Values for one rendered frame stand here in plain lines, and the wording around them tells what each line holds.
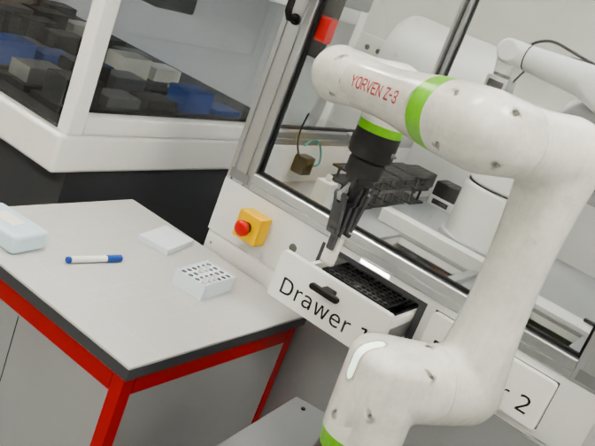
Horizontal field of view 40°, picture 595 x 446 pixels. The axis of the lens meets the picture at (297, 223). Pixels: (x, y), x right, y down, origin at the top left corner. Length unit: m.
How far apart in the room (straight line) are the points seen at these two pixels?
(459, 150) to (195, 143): 1.42
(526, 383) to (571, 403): 0.09
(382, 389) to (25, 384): 0.78
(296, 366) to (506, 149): 1.02
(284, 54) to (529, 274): 0.92
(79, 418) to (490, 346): 0.78
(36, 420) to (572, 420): 1.05
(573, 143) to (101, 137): 1.32
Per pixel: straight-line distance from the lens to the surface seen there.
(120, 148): 2.24
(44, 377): 1.67
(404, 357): 1.23
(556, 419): 1.74
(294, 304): 1.75
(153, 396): 1.61
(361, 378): 1.22
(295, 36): 1.94
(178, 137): 2.39
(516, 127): 1.13
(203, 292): 1.77
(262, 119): 1.98
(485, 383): 1.32
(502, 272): 1.27
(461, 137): 1.12
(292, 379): 2.00
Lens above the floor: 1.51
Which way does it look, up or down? 17 degrees down
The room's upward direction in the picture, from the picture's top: 21 degrees clockwise
